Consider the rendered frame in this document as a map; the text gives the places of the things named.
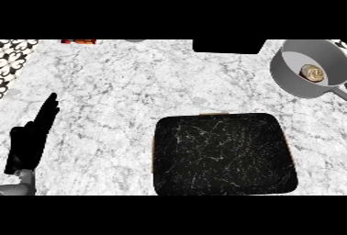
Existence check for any black square tray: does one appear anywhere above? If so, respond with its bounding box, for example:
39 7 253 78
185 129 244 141
151 112 300 196

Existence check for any cupcake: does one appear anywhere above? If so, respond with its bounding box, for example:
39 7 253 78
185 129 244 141
300 63 325 84

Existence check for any grey pot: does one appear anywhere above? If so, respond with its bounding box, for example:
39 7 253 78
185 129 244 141
269 39 347 101

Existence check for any red and orange object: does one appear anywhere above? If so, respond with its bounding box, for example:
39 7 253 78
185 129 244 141
59 39 98 45

